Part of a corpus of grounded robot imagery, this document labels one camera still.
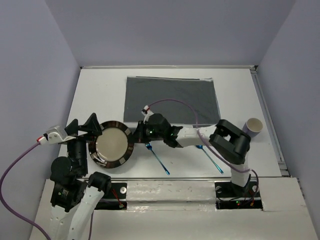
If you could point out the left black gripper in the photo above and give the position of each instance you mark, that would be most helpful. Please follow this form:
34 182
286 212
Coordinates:
92 125

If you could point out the grey striped cloth napkin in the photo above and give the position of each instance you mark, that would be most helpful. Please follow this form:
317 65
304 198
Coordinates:
179 100

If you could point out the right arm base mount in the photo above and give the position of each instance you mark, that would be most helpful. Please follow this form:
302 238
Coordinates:
233 197

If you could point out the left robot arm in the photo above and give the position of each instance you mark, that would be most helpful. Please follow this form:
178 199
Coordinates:
73 200

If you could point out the black rimmed dinner plate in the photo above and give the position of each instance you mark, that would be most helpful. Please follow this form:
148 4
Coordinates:
113 147

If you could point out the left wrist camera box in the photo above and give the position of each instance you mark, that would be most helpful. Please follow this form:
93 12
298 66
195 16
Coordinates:
54 135

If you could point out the blue metal fork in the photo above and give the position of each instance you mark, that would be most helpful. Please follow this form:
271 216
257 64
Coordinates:
150 148

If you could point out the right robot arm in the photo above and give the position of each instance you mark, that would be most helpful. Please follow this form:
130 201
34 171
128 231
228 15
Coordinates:
230 142

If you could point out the blue metal spoon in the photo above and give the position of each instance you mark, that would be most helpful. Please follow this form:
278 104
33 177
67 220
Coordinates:
210 158

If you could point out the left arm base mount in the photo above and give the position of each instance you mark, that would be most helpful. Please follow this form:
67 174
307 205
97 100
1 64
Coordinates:
115 199

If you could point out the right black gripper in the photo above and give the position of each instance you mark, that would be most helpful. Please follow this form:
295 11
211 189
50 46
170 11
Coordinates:
138 135

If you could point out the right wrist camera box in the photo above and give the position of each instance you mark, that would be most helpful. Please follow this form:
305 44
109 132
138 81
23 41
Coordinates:
146 112

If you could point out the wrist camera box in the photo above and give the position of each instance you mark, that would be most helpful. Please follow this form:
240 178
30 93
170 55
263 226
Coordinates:
54 135
146 112

